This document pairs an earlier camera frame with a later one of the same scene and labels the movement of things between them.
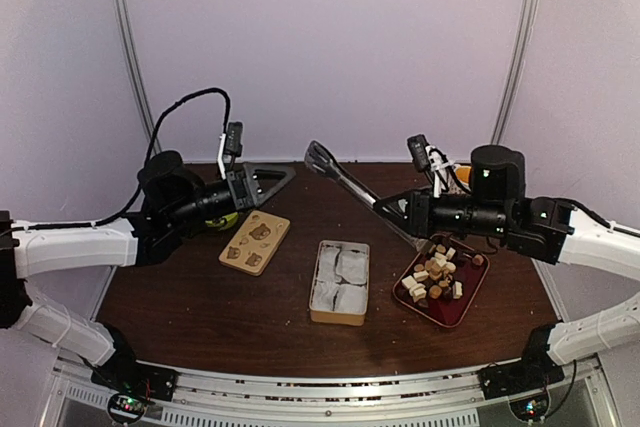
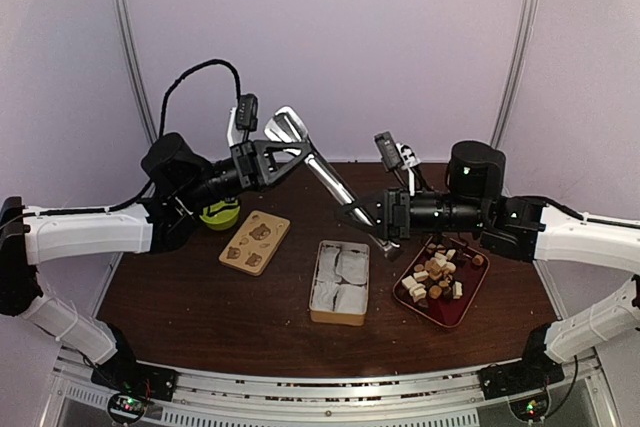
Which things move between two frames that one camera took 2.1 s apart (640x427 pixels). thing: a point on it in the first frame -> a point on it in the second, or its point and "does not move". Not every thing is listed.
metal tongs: [318, 157] -> [285, 125]
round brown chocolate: [435, 291] does not move
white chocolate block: [409, 282] does not move
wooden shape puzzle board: [255, 243] does not move
